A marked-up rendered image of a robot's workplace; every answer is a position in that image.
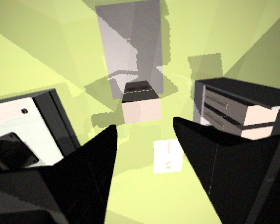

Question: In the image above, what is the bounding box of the beige cardboard box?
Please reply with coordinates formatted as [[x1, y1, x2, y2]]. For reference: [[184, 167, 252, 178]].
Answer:
[[203, 102, 272, 139], [204, 86, 279, 126]]

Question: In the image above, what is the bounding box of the grey open-top bin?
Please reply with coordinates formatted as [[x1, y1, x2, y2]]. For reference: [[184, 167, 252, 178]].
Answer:
[[193, 77, 280, 135]]

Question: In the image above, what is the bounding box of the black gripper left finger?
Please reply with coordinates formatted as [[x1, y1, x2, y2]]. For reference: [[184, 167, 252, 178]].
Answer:
[[0, 124, 118, 224]]

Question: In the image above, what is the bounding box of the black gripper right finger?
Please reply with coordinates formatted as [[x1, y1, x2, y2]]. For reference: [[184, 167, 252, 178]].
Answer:
[[173, 117, 280, 224]]

